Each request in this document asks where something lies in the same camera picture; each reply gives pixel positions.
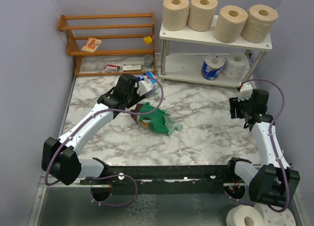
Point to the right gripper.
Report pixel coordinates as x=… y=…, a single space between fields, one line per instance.
x=235 y=105

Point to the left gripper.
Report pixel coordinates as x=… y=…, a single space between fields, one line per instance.
x=137 y=97

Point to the blue packaged roll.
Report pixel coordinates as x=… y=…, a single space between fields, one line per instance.
x=151 y=77
x=212 y=66

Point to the green brown roll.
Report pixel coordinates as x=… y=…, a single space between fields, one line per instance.
x=160 y=121

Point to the white dotted roll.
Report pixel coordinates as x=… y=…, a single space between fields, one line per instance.
x=272 y=218
x=234 y=65

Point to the brown roll back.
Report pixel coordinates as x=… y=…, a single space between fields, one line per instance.
x=230 y=23

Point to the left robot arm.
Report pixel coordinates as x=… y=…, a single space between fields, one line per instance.
x=60 y=157

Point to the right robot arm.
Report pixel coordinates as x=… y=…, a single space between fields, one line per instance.
x=274 y=184

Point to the white two-tier shelf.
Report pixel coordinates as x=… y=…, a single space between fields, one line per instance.
x=183 y=53

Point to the white green flat box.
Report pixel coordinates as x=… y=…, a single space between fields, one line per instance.
x=132 y=66

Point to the red white small box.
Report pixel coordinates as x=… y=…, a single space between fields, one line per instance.
x=111 y=68

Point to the grey small cup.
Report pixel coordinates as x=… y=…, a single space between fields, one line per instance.
x=148 y=61

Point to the yellow sponge block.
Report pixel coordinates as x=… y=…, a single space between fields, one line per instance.
x=148 y=40

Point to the orange booklet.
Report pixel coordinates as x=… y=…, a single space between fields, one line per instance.
x=91 y=45

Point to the white dotted roll bottom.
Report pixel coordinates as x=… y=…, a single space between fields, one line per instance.
x=272 y=218

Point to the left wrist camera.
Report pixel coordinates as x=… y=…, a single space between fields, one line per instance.
x=145 y=85

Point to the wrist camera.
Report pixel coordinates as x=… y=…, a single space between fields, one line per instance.
x=145 y=85
x=244 y=91

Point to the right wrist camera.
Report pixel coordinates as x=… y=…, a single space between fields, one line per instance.
x=244 y=91

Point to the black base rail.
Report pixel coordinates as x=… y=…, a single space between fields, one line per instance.
x=161 y=180

